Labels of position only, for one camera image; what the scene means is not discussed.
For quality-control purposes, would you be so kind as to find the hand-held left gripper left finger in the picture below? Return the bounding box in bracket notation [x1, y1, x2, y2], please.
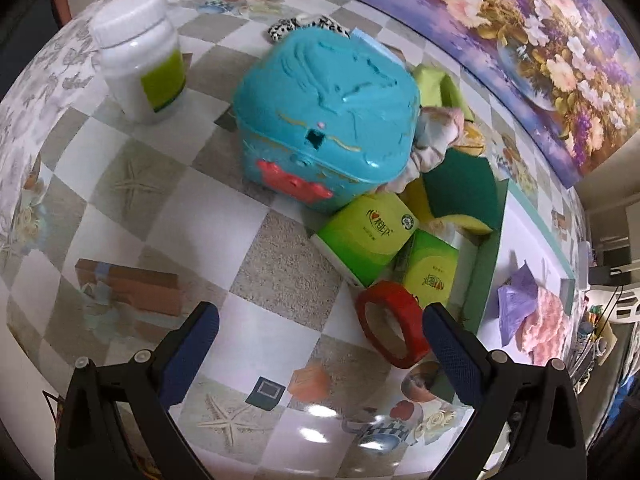
[54, 301, 221, 480]

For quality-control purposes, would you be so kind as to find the white bottle with green label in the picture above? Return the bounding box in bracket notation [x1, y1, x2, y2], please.
[90, 0, 188, 125]

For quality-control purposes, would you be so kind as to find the pink fluffy cloth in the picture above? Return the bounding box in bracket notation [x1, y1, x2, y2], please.
[515, 290, 571, 366]

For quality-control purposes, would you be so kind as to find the yellow round item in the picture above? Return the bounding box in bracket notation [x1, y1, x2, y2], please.
[457, 122, 486, 157]

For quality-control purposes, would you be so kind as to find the flower painting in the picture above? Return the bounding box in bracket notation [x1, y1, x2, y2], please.
[352, 0, 640, 188]

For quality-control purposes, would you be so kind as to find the red tape roll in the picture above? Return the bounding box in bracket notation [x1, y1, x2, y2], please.
[356, 281, 433, 370]

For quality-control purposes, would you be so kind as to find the leopard print scrunchie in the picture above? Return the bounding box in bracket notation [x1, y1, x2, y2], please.
[265, 15, 351, 43]

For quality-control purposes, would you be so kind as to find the yellow-green cloth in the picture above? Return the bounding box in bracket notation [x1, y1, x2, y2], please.
[411, 64, 476, 122]

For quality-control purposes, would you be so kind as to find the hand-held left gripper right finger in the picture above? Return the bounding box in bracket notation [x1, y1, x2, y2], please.
[422, 302, 587, 480]

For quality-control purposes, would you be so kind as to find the pale floral cloth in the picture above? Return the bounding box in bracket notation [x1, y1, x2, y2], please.
[377, 106, 468, 196]

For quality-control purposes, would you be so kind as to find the teal plastic box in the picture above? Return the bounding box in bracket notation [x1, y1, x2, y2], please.
[232, 27, 421, 216]

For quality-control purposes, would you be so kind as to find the black device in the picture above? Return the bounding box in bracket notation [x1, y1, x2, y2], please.
[589, 264, 626, 287]

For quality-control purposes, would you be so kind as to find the purple packet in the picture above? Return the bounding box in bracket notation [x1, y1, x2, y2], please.
[496, 262, 541, 346]

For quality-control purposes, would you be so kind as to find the white plastic basket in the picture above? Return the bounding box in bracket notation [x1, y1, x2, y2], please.
[602, 294, 640, 328]

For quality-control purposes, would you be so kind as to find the green and yellow sponge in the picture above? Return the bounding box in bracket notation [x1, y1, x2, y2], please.
[405, 147, 501, 236]

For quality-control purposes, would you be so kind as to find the white tray with teal rim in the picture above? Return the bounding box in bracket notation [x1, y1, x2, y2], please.
[430, 177, 577, 406]

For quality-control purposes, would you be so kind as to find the green tissue packet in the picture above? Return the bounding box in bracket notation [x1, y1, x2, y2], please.
[395, 230, 461, 311]
[311, 192, 420, 288]

